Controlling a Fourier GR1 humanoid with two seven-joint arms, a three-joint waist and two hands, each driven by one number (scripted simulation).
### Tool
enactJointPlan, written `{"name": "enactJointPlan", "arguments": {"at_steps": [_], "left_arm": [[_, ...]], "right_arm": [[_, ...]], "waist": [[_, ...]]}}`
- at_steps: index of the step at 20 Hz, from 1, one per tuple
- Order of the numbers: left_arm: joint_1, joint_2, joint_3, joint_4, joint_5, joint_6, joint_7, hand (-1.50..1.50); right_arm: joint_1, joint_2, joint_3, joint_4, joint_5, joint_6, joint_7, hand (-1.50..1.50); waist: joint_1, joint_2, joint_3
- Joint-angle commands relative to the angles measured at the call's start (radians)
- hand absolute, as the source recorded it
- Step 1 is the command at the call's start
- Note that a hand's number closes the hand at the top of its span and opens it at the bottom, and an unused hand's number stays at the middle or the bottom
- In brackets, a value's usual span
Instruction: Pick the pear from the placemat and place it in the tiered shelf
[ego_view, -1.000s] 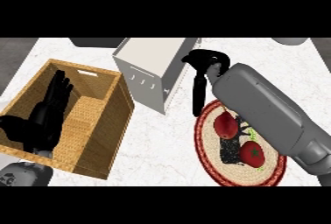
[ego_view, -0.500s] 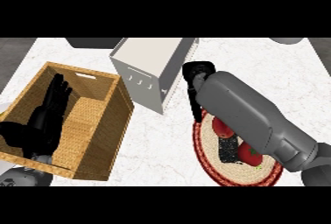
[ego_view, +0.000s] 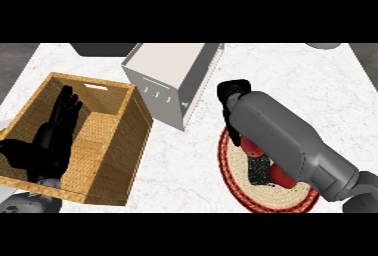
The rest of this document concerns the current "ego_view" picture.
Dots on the red-rimmed woven placemat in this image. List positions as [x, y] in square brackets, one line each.
[267, 199]

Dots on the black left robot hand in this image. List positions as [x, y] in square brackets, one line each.
[52, 146]

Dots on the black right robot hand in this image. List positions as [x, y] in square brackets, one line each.
[232, 90]

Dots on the white open box shelf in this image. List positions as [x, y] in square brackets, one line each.
[163, 63]

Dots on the grey round object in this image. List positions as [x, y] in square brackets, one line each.
[323, 45]

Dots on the wicker basket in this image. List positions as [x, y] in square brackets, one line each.
[111, 140]

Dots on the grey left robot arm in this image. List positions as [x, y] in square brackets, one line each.
[30, 201]

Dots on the dark grey appliance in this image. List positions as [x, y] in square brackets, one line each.
[103, 49]

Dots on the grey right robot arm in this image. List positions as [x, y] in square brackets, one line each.
[288, 140]

